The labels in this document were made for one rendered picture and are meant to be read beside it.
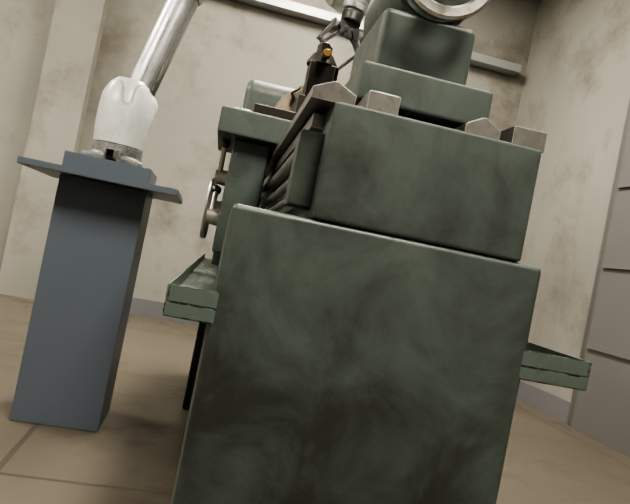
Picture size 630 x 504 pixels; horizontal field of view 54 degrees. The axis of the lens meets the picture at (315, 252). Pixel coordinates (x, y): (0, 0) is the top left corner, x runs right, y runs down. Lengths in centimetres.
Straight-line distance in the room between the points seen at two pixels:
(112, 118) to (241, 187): 70
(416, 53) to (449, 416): 53
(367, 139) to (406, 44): 21
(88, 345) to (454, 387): 131
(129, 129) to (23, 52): 294
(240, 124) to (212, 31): 343
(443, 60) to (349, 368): 49
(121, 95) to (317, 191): 128
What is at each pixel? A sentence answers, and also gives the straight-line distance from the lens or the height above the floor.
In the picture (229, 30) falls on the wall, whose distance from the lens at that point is 483.
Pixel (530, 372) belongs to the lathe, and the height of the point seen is 53.
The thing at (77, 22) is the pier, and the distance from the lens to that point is 475.
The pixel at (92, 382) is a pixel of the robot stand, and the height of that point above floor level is 14.
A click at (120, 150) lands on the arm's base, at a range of 200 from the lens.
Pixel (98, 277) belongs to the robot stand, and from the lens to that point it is 195.
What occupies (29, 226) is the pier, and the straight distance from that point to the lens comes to 459.
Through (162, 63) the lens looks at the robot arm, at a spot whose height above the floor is 119.
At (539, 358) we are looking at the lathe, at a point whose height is 55.
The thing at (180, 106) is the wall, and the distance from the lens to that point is 468.
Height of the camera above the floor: 63
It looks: 1 degrees up
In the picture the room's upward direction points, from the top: 11 degrees clockwise
